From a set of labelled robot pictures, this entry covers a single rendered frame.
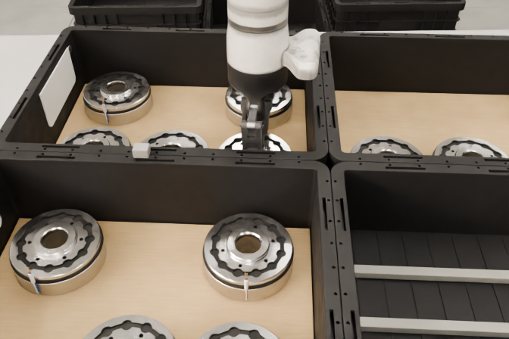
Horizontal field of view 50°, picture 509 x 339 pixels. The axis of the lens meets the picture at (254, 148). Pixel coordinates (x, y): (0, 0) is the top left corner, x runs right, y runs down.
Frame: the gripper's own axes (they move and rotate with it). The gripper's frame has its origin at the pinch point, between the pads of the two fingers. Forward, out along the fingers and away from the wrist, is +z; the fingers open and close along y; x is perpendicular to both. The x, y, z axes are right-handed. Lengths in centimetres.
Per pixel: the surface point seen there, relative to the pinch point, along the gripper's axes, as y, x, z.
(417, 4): -101, 36, 26
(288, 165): 11.8, 5.0, -7.5
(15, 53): -42, -60, 15
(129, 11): -88, -50, 27
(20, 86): -30, -53, 15
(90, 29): -15.2, -28.1, -7.7
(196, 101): -12.3, -11.4, 2.4
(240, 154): 10.7, -0.7, -7.5
